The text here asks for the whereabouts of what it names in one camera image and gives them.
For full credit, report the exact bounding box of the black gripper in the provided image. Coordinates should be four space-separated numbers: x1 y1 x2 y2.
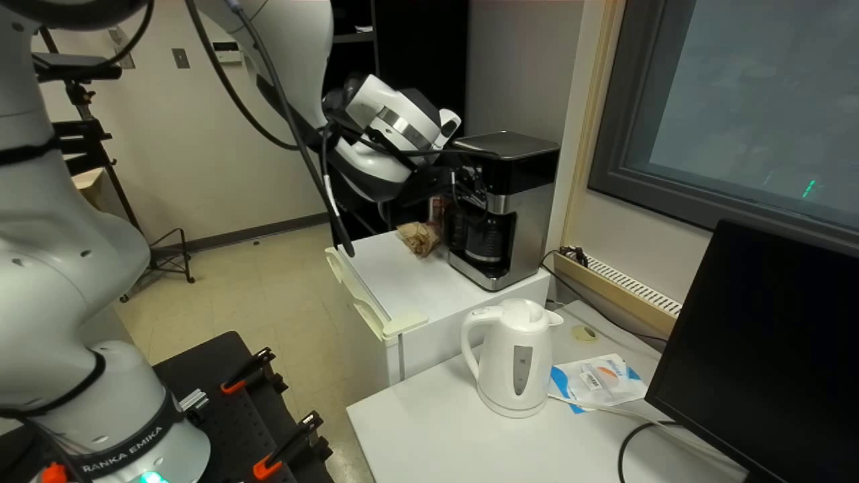
393 144 461 195

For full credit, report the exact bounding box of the glass coffee carafe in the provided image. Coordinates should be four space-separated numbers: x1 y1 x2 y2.
448 195 515 268

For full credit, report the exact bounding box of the black steel coffee machine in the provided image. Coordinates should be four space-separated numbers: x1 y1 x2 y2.
442 130 563 295

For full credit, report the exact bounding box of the crumpled brown paper bag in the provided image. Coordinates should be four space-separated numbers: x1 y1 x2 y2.
394 221 442 260

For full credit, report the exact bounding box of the white mini fridge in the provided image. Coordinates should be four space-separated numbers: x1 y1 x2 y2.
322 226 557 395

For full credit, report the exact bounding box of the white electric kettle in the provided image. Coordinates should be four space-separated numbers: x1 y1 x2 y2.
460 295 567 422

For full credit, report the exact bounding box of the wooden baseboard heater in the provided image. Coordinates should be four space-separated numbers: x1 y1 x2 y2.
547 248 685 343

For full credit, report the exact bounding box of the white blue paper packet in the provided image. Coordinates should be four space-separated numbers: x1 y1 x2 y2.
546 352 649 419

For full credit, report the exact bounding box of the orange black clamp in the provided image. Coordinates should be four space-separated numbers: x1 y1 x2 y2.
218 343 279 401
251 407 328 483

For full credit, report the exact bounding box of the grey framed window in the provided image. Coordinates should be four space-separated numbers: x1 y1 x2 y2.
586 0 859 260

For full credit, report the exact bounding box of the black tripod stand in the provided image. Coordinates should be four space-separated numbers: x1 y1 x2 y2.
32 49 198 304

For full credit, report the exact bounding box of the black computer monitor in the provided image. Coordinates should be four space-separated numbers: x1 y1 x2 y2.
641 217 859 483

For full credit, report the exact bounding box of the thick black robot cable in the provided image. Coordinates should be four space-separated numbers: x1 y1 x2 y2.
183 0 358 260

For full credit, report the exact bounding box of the black monitor cable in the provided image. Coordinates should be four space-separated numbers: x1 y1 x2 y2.
614 419 685 483

